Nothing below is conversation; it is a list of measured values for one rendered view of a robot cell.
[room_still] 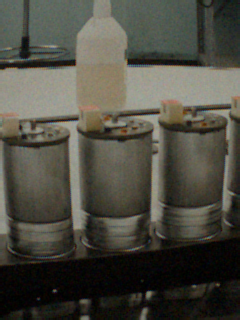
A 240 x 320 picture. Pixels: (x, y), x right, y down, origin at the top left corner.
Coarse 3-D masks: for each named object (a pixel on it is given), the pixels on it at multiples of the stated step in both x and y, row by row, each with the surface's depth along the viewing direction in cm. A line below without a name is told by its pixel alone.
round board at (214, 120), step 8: (200, 112) 32; (208, 112) 32; (160, 120) 30; (184, 120) 30; (192, 120) 30; (208, 120) 30; (216, 120) 30; (224, 120) 30; (168, 128) 30; (176, 128) 30; (184, 128) 29; (192, 128) 29; (200, 128) 29; (208, 128) 29; (216, 128) 30
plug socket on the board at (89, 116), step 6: (84, 108) 29; (90, 108) 29; (96, 108) 29; (84, 114) 29; (90, 114) 29; (96, 114) 29; (84, 120) 29; (90, 120) 29; (96, 120) 29; (84, 126) 29; (90, 126) 29; (96, 126) 29
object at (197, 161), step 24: (168, 144) 30; (192, 144) 30; (216, 144) 30; (168, 168) 30; (192, 168) 30; (216, 168) 30; (168, 192) 30; (192, 192) 30; (216, 192) 30; (168, 216) 31; (192, 216) 30; (216, 216) 31; (192, 240) 30
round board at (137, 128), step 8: (120, 120) 30; (128, 120) 30; (136, 120) 30; (144, 120) 30; (80, 128) 29; (104, 128) 29; (128, 128) 29; (136, 128) 29; (144, 128) 29; (152, 128) 29; (88, 136) 29; (96, 136) 29; (104, 136) 29; (112, 136) 29; (120, 136) 29; (128, 136) 29; (136, 136) 29
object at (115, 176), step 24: (96, 144) 29; (120, 144) 29; (144, 144) 29; (96, 168) 29; (120, 168) 29; (144, 168) 29; (96, 192) 29; (120, 192) 29; (144, 192) 29; (96, 216) 29; (120, 216) 29; (144, 216) 30; (96, 240) 30; (120, 240) 29; (144, 240) 30
